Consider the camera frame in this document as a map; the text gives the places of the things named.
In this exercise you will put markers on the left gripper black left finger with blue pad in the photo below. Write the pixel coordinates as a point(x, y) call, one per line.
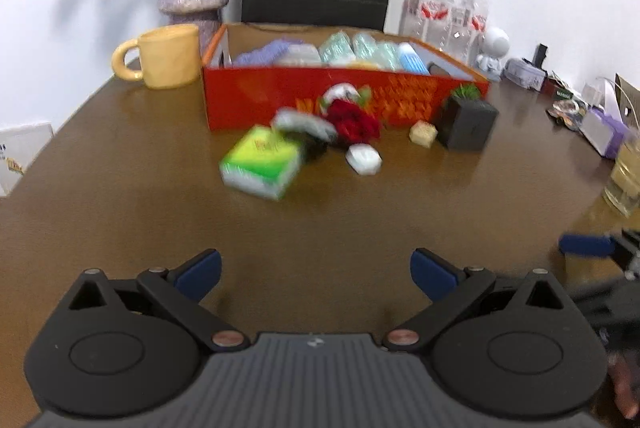
point(116, 348)

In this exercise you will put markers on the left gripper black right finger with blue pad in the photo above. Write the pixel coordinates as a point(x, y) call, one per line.
point(503, 346)

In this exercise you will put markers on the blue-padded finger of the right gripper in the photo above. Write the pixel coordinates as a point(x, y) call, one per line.
point(589, 246)

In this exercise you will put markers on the black cube box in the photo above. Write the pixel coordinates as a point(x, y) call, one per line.
point(466, 121)

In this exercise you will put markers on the small beige eraser block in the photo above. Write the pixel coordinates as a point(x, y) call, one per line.
point(423, 134)

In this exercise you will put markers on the green tissue pack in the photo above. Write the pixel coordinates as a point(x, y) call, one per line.
point(262, 163)

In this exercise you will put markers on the blue toothpaste tube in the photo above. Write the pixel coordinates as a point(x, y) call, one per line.
point(410, 61)

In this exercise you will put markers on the red artificial rose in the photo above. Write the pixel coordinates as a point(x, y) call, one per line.
point(347, 109)

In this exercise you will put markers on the starry night cloth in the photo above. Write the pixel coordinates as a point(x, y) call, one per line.
point(313, 133)

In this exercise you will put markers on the iridescent plastic bag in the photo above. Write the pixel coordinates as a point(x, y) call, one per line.
point(360, 51)

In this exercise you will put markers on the purple drawstring pouch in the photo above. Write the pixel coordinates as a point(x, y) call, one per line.
point(265, 55)

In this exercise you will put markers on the white cotton swab container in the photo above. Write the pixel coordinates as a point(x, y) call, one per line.
point(300, 56)

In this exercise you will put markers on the person's right hand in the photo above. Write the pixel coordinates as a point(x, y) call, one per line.
point(620, 374)

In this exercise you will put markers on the glass of yellow liquid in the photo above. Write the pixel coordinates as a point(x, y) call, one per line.
point(623, 187)

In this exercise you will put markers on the purple white small box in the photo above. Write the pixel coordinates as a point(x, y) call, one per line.
point(604, 132)

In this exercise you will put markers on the snack packets pile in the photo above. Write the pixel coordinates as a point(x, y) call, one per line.
point(567, 113)

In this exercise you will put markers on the grey small device box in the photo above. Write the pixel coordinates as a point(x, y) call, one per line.
point(524, 74)

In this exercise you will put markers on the small white robot figurine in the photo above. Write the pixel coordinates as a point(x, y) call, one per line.
point(494, 46)

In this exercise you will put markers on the white booklet on floor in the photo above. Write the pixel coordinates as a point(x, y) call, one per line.
point(19, 148)

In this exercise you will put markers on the water bottle pack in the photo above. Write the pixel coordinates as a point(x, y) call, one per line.
point(454, 26)

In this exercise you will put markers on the red cardboard tray box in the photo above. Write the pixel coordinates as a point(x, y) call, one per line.
point(243, 96)

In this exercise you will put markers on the yellow ceramic mug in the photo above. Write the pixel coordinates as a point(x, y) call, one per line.
point(169, 57)

